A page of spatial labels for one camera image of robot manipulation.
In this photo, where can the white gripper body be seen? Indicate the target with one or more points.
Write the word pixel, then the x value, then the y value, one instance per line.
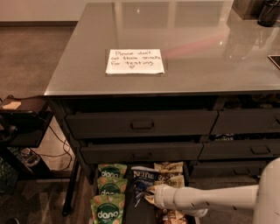
pixel 160 195

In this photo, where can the blue kettle chip bag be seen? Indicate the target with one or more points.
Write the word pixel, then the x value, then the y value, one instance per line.
pixel 143 177

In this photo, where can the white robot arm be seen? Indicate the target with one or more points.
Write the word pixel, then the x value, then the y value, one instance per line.
pixel 262 200

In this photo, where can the middle tan chip bag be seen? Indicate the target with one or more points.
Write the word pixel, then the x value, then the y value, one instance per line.
pixel 174 181

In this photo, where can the tan chip bag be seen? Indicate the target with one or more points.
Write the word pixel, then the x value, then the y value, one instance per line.
pixel 174 181
pixel 169 167

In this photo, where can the brown sea salt bag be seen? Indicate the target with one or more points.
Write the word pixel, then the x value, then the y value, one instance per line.
pixel 167 216

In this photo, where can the back tan chip bag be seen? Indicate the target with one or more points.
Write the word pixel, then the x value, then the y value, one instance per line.
pixel 169 167

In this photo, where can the bottom right dark drawer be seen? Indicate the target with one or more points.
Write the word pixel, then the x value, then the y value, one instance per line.
pixel 223 169

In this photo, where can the dark drawer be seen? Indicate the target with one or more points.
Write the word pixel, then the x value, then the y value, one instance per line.
pixel 246 121
pixel 141 123
pixel 265 148
pixel 223 169
pixel 138 152

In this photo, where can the middle green dang bag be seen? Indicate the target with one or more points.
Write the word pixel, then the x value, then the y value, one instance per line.
pixel 111 186

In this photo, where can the green dang bag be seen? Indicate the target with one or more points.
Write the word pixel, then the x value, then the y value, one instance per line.
pixel 111 186
pixel 112 170
pixel 108 209

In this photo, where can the front green dang bag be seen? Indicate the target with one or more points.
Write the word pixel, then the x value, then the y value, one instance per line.
pixel 108 209

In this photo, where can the back green dang bag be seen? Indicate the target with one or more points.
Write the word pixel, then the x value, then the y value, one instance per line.
pixel 112 170

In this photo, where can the middle left dark drawer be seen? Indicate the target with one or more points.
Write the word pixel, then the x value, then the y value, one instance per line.
pixel 138 152

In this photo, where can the grey counter cabinet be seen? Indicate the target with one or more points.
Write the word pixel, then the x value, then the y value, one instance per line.
pixel 143 82

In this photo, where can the top left dark drawer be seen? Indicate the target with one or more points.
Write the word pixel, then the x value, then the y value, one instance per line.
pixel 141 123

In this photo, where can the middle right dark drawer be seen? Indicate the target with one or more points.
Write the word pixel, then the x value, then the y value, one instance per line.
pixel 265 148

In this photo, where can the top right dark drawer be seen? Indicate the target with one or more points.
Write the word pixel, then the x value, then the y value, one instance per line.
pixel 246 121

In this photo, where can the dark tablet on counter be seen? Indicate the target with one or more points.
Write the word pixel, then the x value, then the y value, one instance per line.
pixel 275 59

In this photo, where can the white handwritten paper note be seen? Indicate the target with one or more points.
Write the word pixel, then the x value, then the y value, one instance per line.
pixel 135 61

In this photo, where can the black side shelf unit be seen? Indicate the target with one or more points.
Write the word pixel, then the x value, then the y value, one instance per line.
pixel 24 127

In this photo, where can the tan sticky note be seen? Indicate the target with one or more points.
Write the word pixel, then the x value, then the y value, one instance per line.
pixel 12 105

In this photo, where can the black mesh cup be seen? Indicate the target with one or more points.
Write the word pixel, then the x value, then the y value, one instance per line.
pixel 270 13

